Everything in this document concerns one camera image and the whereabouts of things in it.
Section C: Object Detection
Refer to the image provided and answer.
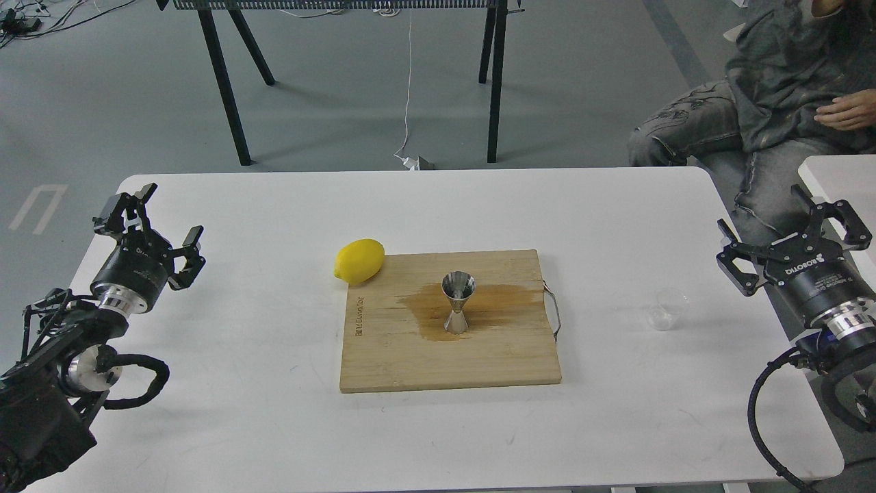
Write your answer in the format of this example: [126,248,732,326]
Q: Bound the clear small measuring cup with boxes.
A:
[644,288,691,331]

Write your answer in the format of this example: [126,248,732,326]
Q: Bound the white side table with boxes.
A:
[797,155,876,268]

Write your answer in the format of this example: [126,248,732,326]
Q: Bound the bamboo cutting board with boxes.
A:
[339,249,561,393]

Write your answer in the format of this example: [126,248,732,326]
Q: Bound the black cables on floor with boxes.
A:
[0,0,138,49]

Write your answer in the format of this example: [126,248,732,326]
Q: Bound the black metal frame table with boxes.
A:
[156,0,524,166]

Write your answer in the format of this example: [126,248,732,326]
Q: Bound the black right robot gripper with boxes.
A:
[716,184,876,329]

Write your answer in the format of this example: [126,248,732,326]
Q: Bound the steel double jigger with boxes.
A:
[441,271,476,335]

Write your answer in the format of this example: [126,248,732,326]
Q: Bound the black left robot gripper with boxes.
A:
[90,182,206,316]

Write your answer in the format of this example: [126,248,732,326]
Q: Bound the person in grey clothes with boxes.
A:
[627,1,875,244]

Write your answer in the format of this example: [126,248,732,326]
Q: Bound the white cable on floor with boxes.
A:
[393,8,435,170]

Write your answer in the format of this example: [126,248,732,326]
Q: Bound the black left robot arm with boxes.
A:
[1,182,205,492]

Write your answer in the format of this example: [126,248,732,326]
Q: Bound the yellow lemon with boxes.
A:
[333,238,385,285]

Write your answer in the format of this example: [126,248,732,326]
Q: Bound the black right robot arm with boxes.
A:
[716,185,875,492]

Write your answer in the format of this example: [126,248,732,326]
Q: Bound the person's hand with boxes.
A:
[814,88,875,131]

